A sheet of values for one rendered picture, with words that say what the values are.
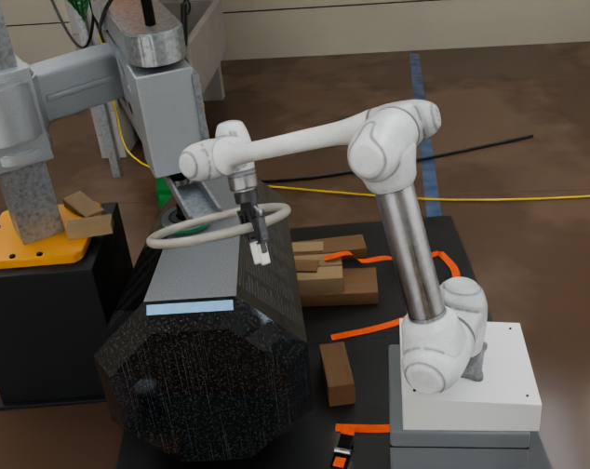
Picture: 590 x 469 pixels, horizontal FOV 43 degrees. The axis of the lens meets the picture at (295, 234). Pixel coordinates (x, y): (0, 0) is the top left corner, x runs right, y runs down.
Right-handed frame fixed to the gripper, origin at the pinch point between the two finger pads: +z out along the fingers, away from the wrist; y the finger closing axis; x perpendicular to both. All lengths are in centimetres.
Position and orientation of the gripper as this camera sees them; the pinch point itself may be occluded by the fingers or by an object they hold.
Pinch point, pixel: (260, 253)
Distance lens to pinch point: 231.0
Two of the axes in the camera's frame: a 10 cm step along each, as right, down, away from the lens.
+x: -8.2, 2.7, -5.1
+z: 2.2, 9.6, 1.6
